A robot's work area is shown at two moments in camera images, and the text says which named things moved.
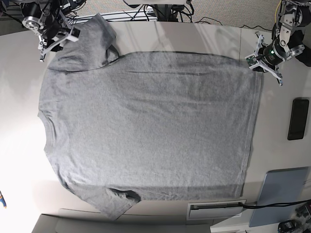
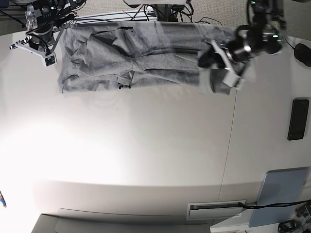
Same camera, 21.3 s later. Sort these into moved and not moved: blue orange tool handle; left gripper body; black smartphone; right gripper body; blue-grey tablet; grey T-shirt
Moved: grey T-shirt; right gripper body; left gripper body
Not moved: blue orange tool handle; blue-grey tablet; black smartphone
